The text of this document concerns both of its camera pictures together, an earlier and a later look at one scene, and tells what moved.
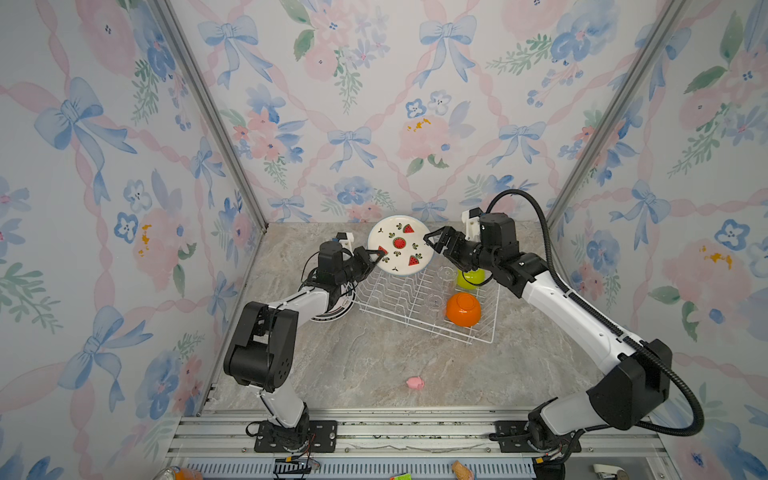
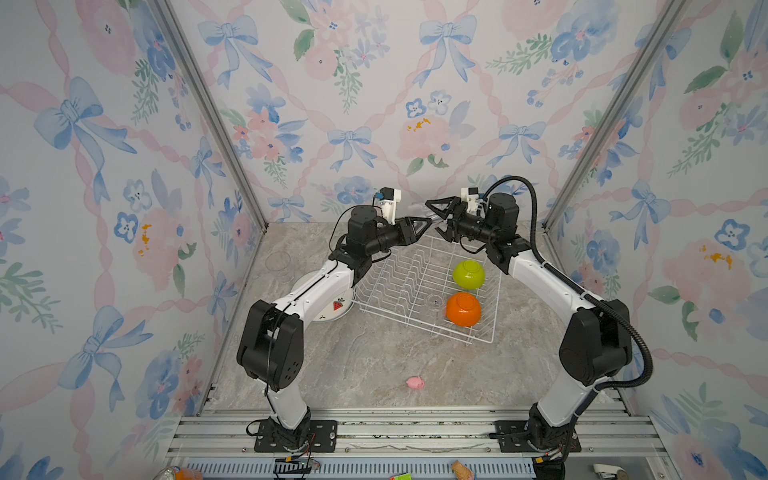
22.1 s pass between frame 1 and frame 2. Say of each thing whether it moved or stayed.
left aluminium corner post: stayed
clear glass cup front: stayed
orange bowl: stayed
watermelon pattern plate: moved
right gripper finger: moved
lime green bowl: stayed
